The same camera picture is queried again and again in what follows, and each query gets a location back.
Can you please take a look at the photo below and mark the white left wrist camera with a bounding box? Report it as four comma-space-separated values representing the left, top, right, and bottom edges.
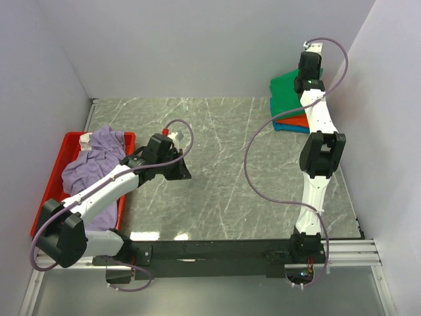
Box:
162, 128, 184, 143

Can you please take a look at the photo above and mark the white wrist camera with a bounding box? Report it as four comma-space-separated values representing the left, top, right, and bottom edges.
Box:
303, 41, 323, 56
162, 128, 184, 143

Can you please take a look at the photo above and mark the folded orange t-shirt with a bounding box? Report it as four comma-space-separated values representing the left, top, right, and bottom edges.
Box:
274, 114, 309, 130

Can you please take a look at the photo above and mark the white pink garment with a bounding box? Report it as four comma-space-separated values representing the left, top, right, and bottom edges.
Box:
79, 132, 92, 151

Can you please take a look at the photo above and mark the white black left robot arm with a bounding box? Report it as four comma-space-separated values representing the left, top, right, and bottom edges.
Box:
30, 130, 191, 268

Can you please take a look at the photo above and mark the green t-shirt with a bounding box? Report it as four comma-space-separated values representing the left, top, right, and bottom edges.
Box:
270, 68, 325, 116

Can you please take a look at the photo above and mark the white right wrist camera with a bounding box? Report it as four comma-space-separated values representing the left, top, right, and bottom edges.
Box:
303, 41, 323, 56

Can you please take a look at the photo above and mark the folded teal t-shirt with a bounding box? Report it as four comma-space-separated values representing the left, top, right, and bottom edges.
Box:
269, 97, 310, 134

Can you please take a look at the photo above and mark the red plastic tray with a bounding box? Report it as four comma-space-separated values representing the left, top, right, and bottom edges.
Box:
30, 132, 136, 237

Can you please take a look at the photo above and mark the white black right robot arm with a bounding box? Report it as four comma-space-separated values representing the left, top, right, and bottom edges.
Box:
288, 48, 346, 263

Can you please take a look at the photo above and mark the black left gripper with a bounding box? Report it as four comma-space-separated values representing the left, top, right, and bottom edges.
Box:
157, 149, 191, 180

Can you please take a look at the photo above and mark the black base beam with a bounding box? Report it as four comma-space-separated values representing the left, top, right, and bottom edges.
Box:
91, 238, 328, 284

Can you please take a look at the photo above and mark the lavender t-shirt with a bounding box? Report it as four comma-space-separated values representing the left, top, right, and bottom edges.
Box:
61, 124, 128, 231

